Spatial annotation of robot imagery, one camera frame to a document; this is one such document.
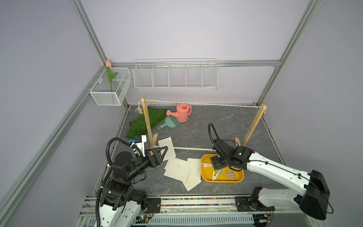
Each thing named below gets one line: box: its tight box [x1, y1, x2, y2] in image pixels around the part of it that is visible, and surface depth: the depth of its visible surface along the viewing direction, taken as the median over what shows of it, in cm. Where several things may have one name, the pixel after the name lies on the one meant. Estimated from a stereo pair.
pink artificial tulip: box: [105, 59, 118, 93], surface depth 92 cm
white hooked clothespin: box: [211, 169, 222, 181], surface depth 84 cm
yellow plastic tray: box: [200, 153, 245, 184], surface depth 84 cm
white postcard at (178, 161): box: [164, 157, 191, 171], surface depth 91 cm
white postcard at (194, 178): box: [181, 170, 202, 192], surface depth 83 cm
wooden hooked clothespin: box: [225, 170, 234, 181], surface depth 84 cm
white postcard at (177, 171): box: [163, 161, 191, 183], surface depth 87 cm
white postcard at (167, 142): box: [157, 136, 177, 162], surface depth 96 cm
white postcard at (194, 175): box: [186, 157, 202, 184], surface depth 86 cm
